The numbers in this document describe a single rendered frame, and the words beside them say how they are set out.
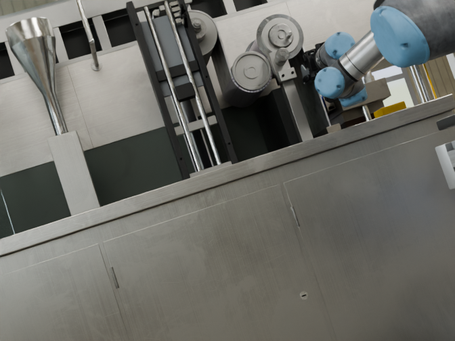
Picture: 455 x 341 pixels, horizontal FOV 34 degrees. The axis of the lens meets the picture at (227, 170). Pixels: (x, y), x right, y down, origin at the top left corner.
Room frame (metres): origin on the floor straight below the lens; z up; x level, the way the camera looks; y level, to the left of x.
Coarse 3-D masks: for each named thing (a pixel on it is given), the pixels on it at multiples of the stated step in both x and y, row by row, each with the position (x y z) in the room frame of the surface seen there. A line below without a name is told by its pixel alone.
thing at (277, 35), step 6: (276, 24) 2.21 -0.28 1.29; (282, 24) 2.21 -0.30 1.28; (270, 30) 2.21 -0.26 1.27; (276, 30) 2.21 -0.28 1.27; (282, 30) 2.21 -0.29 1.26; (288, 30) 2.21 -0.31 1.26; (270, 36) 2.20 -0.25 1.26; (276, 36) 2.21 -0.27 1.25; (282, 36) 2.21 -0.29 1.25; (270, 42) 2.22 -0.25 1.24; (276, 42) 2.21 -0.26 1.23; (282, 42) 2.21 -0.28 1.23; (288, 42) 2.21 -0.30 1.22
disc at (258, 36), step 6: (270, 18) 2.23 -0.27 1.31; (288, 18) 2.24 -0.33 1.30; (264, 24) 2.22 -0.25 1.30; (258, 30) 2.22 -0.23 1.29; (300, 30) 2.24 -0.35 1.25; (258, 36) 2.22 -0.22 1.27; (300, 36) 2.24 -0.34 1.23; (258, 42) 2.22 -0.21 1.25; (300, 42) 2.24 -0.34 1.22; (264, 48) 2.22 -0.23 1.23; (300, 48) 2.24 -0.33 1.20; (264, 54) 2.22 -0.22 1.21; (294, 54) 2.23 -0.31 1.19
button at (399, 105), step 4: (392, 104) 1.99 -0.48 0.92; (396, 104) 1.99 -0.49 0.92; (400, 104) 1.99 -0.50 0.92; (404, 104) 1.99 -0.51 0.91; (384, 108) 1.98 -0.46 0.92; (388, 108) 1.98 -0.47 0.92; (392, 108) 1.99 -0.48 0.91; (396, 108) 1.99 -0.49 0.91; (400, 108) 1.99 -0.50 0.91; (376, 112) 2.02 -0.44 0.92; (380, 112) 2.00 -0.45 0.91; (384, 112) 1.98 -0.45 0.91; (388, 112) 1.98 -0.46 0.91; (376, 116) 2.03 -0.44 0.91; (380, 116) 2.01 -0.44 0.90
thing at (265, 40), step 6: (276, 18) 2.22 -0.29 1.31; (282, 18) 2.22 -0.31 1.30; (270, 24) 2.22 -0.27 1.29; (288, 24) 2.22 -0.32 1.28; (294, 24) 2.23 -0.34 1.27; (264, 30) 2.21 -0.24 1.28; (294, 30) 2.23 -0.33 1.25; (264, 36) 2.21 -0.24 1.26; (294, 36) 2.23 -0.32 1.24; (264, 42) 2.21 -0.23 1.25; (294, 42) 2.22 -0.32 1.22; (270, 48) 2.21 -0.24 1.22; (276, 48) 2.22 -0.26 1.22; (288, 48) 2.22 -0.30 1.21; (294, 48) 2.22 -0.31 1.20
